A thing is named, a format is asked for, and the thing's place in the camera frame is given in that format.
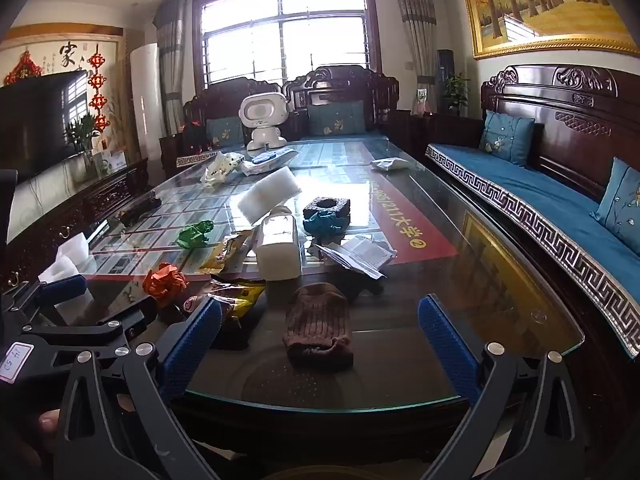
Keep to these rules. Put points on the white plastic bottle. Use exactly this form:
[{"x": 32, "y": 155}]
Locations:
[{"x": 277, "y": 252}]

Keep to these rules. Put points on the long red knot ornament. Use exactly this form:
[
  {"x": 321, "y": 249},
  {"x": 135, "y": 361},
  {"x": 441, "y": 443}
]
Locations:
[{"x": 99, "y": 92}]

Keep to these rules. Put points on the orange crumpled paper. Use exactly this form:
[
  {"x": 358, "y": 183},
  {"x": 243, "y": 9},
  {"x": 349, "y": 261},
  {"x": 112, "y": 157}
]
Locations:
[{"x": 165, "y": 282}]

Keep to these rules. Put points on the teal embroidered pillow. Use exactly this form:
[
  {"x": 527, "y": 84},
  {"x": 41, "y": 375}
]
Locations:
[
  {"x": 225, "y": 132},
  {"x": 506, "y": 137},
  {"x": 336, "y": 117},
  {"x": 620, "y": 205}
]

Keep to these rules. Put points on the brown knit hat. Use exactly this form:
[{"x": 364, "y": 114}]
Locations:
[{"x": 317, "y": 325}]

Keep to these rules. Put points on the framed calligraphy wall art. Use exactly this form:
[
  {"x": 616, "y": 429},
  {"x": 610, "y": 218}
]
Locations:
[{"x": 65, "y": 55}]

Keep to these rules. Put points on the small red knot ornament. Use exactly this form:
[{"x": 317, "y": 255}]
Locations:
[{"x": 22, "y": 69}]

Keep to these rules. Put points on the dark wooden side table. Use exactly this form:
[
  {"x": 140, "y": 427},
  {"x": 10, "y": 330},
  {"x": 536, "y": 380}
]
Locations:
[{"x": 440, "y": 127}]

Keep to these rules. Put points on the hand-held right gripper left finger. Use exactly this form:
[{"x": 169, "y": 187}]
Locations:
[{"x": 192, "y": 345}]

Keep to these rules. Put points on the person's left hand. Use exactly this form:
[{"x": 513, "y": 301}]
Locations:
[{"x": 49, "y": 420}]

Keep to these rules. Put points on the gold framed tree painting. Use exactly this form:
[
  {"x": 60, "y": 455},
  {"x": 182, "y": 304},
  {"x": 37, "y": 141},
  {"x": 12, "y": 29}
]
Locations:
[{"x": 545, "y": 5}]

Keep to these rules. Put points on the blue sofa seat cushion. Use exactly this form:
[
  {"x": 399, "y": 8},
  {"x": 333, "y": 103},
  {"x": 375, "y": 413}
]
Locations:
[{"x": 540, "y": 200}]

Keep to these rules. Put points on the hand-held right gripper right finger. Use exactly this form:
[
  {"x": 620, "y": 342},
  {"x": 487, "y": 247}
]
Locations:
[{"x": 445, "y": 345}]

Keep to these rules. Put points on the black foam block with hole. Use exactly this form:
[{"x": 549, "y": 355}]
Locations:
[{"x": 340, "y": 210}]

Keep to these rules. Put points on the black remote control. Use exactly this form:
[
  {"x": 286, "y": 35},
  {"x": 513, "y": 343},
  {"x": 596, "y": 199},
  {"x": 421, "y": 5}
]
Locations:
[{"x": 140, "y": 210}]

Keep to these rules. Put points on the blue white wet wipes pack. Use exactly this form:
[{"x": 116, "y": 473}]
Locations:
[{"x": 267, "y": 161}]

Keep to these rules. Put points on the green crumpled paper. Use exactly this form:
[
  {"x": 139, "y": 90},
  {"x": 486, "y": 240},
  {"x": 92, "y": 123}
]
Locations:
[{"x": 194, "y": 234}]

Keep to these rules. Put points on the large barred window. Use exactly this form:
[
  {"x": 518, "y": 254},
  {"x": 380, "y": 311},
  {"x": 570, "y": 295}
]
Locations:
[{"x": 280, "y": 30}]

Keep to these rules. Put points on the white tissue packet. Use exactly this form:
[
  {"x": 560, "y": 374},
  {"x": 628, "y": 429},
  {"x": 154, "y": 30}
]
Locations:
[{"x": 390, "y": 164}]

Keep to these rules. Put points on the black flat television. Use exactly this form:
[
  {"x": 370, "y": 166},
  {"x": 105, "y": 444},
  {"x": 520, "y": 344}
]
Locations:
[{"x": 40, "y": 120}]

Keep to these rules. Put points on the bamboo plant in glass vase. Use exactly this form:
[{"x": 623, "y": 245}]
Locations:
[{"x": 82, "y": 135}]

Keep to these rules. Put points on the white standing air conditioner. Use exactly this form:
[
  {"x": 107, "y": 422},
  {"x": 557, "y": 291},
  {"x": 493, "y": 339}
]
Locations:
[{"x": 146, "y": 100}]

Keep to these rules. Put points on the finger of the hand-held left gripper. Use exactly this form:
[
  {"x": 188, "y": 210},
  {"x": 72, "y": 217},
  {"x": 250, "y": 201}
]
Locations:
[
  {"x": 65, "y": 287},
  {"x": 115, "y": 327}
]

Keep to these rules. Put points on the white paper leaflets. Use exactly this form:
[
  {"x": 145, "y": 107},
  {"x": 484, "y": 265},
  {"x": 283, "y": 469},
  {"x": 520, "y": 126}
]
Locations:
[{"x": 357, "y": 257}]

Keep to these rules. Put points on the white green box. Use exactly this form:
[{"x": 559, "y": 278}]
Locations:
[{"x": 109, "y": 161}]

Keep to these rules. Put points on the yellow red snack packet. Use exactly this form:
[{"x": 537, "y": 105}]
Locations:
[{"x": 242, "y": 300}]

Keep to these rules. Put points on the white robot toy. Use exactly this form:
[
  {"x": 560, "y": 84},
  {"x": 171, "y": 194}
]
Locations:
[{"x": 262, "y": 120}]

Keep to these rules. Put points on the green potted plant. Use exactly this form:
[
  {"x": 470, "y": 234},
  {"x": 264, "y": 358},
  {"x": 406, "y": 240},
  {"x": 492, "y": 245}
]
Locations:
[{"x": 456, "y": 90}]

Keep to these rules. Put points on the teal crumpled cloth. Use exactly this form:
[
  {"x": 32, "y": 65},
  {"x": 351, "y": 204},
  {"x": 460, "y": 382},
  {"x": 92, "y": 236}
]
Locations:
[{"x": 322, "y": 225}]

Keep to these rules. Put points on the dark wooden television cabinet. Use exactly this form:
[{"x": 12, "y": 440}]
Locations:
[{"x": 75, "y": 210}]

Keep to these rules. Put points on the white printed plastic bag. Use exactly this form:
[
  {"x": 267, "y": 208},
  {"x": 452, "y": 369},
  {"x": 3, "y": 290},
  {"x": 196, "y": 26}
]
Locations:
[{"x": 220, "y": 169}]

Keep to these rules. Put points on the red bordered printed poster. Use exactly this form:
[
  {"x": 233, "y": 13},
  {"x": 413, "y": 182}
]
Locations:
[{"x": 415, "y": 240}]

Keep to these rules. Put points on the short carved wooden sofa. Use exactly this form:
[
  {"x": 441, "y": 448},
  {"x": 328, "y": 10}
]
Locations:
[{"x": 345, "y": 85}]

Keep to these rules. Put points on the long carved wooden sofa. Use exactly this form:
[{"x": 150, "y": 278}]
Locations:
[{"x": 575, "y": 115}]

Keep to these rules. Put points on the grey patterned curtain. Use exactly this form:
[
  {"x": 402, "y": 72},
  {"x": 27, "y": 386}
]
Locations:
[
  {"x": 415, "y": 25},
  {"x": 170, "y": 65}
]

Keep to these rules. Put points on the white foam block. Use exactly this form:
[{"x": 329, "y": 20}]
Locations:
[{"x": 267, "y": 192}]

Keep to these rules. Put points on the small standing picture card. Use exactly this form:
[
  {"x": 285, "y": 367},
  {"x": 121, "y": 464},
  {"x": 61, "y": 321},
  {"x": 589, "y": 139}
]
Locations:
[{"x": 421, "y": 97}]

